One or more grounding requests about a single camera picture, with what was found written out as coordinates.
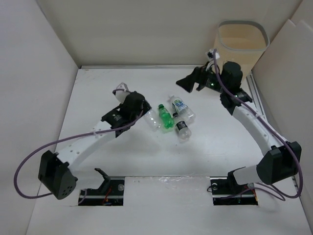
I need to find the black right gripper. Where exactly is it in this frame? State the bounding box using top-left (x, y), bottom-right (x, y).
top-left (176, 61), bottom-right (228, 94)

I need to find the blue label water bottle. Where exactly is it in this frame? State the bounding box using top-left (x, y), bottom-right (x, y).
top-left (143, 109), bottom-right (160, 132)

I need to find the green plastic soda bottle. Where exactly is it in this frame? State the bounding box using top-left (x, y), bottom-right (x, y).
top-left (158, 104), bottom-right (175, 130)

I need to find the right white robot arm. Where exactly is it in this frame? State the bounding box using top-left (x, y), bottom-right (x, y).
top-left (176, 62), bottom-right (302, 193)

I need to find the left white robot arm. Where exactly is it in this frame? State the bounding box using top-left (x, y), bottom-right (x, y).
top-left (38, 92), bottom-right (151, 200)

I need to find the cream plastic waste bin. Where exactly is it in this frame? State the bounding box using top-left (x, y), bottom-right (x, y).
top-left (213, 20), bottom-right (270, 80)

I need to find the green white label bottle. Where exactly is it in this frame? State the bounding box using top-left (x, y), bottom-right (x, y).
top-left (169, 95), bottom-right (196, 124)

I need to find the black label pepsi bottle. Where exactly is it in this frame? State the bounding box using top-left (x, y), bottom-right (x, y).
top-left (173, 112), bottom-right (192, 141)

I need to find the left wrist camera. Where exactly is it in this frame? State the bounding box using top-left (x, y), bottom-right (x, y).
top-left (112, 83), bottom-right (131, 103)

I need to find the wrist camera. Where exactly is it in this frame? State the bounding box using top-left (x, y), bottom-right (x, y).
top-left (206, 49), bottom-right (220, 62)
top-left (112, 83), bottom-right (131, 103)

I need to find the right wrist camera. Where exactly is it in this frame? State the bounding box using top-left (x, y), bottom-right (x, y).
top-left (206, 49), bottom-right (220, 62)

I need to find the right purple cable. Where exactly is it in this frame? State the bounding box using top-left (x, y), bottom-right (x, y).
top-left (210, 48), bottom-right (302, 201)

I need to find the purple cable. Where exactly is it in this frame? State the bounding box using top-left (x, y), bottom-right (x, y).
top-left (14, 89), bottom-right (145, 205)
top-left (210, 48), bottom-right (302, 201)

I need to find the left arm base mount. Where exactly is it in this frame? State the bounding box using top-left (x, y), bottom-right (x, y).
top-left (78, 168), bottom-right (125, 207)

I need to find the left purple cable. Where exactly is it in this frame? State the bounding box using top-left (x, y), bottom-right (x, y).
top-left (14, 89), bottom-right (145, 205)

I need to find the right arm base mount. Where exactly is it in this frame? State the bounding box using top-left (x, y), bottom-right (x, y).
top-left (207, 173), bottom-right (258, 206)

